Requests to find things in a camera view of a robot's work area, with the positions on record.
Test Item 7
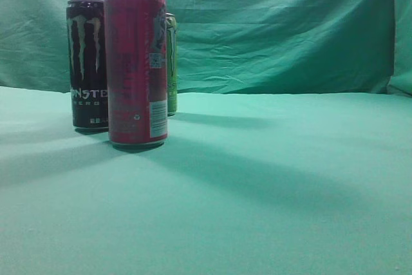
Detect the green Monster energy can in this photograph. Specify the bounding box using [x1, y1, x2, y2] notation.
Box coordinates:
[166, 13, 178, 116]

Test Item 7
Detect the green cloth backdrop and cover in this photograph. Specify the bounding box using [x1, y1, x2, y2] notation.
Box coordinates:
[1, 0, 411, 274]

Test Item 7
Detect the pink Monster energy can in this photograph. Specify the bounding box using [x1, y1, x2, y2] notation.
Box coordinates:
[104, 0, 167, 147]

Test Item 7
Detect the black Monster energy can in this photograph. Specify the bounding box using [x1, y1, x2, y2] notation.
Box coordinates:
[66, 0, 108, 131]

